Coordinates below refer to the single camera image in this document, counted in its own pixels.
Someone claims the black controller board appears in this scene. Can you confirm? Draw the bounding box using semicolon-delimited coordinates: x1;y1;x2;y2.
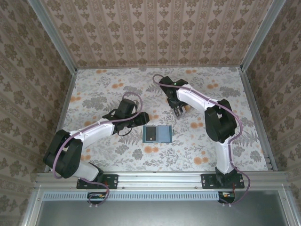
87;192;107;205
218;191;236;204

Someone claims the grey slotted cable duct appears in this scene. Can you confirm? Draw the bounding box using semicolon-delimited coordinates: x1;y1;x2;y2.
43;191;221;201

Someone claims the floral patterned table mat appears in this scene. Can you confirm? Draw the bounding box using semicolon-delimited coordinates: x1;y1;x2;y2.
49;67;271;173

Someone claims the aluminium corner post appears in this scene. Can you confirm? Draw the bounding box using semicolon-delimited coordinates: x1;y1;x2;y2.
240;0;286;71
28;0;78;73

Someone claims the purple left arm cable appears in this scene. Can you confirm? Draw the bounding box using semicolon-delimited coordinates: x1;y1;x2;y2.
53;92;144;209

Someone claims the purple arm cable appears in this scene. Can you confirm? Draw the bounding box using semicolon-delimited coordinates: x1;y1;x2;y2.
152;74;251;208
53;92;144;209

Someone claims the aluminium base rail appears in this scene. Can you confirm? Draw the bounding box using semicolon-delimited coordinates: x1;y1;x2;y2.
35;171;289;189

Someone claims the teal leather card holder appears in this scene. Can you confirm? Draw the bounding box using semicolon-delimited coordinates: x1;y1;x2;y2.
142;125;174;144

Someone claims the black VIP card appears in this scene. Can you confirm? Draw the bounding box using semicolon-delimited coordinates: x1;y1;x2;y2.
145;127;156;141

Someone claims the aluminium side rail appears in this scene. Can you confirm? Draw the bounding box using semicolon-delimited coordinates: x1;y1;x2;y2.
44;68;78;172
238;67;278;172

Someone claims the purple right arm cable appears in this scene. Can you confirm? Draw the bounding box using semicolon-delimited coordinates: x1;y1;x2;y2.
152;74;251;208

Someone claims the grey sheet metal panel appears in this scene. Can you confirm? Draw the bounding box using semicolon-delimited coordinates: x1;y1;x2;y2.
35;190;292;226

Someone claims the thin black camera cable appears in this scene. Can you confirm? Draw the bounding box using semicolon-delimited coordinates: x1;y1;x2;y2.
116;126;132;137

